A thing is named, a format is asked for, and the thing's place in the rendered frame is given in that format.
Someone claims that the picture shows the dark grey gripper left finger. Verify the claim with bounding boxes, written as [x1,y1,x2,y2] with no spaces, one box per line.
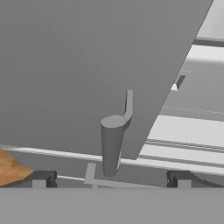
[0,170,58,188]

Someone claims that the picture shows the white and grey cupboards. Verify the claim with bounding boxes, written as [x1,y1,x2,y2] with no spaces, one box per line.
[139,0,224,171]

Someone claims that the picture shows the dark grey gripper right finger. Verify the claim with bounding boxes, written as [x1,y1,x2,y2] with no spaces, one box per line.
[166,170,224,188]

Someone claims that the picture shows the grey fridge door handle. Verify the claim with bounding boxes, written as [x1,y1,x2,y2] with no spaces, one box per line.
[100,89,135,179]

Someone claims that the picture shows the grey fridge door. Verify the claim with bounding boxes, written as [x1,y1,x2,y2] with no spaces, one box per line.
[0,0,215,161]

